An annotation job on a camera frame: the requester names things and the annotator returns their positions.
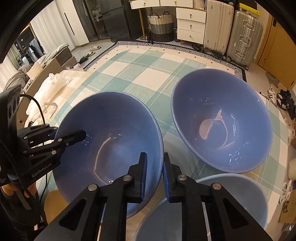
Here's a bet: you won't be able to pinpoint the beige plate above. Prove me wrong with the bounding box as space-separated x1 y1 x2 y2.
44 189 68 224

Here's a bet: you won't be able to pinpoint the blue bowl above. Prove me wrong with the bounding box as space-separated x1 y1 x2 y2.
133 173 269 241
53 91 164 217
171 68 273 174

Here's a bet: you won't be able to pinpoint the left hand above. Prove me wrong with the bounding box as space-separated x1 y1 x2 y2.
1 183 37 196

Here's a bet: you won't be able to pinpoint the clear acrylic stand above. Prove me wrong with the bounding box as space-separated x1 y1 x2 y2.
44 102 58 119

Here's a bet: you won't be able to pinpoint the white textured plastic bag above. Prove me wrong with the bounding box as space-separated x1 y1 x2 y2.
26 73 71 121

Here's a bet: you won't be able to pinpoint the grey sofa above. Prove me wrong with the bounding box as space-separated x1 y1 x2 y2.
4 64 32 90

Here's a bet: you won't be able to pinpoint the teal plaid tablecloth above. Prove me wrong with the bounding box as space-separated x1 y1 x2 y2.
48 45 288 223

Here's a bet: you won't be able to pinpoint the black glass cabinet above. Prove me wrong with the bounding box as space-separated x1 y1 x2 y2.
73 0 109 42

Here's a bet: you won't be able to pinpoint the black refrigerator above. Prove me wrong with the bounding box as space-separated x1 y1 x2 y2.
98 0 130 42

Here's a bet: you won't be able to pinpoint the woven laundry basket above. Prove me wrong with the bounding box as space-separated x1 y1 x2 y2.
149 11 174 42

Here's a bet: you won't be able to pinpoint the wooden door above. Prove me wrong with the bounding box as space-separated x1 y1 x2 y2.
257 16 295 90

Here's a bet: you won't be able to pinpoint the white drawer vanity desk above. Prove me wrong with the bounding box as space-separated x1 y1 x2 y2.
130 0 206 45

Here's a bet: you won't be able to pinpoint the silver aluminium suitcase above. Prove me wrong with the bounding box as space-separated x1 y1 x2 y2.
226 10 263 69

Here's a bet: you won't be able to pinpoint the white hard suitcase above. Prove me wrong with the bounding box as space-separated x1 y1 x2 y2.
203 1 234 54

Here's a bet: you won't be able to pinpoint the stacked shoe boxes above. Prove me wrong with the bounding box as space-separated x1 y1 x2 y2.
238 3 260 18

